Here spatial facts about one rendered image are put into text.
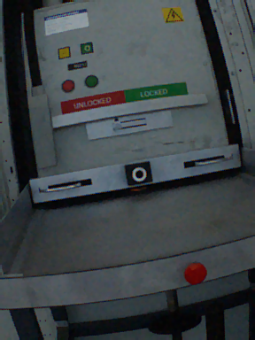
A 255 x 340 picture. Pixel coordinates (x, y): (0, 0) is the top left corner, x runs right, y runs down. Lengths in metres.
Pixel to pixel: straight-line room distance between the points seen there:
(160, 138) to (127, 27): 0.31
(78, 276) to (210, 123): 0.82
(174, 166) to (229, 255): 0.71
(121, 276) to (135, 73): 0.80
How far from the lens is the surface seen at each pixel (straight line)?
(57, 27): 1.58
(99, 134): 1.55
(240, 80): 1.57
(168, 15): 1.60
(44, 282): 0.86
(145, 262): 0.86
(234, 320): 1.66
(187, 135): 1.58
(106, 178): 1.55
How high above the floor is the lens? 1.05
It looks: 5 degrees down
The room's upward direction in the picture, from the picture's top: 10 degrees counter-clockwise
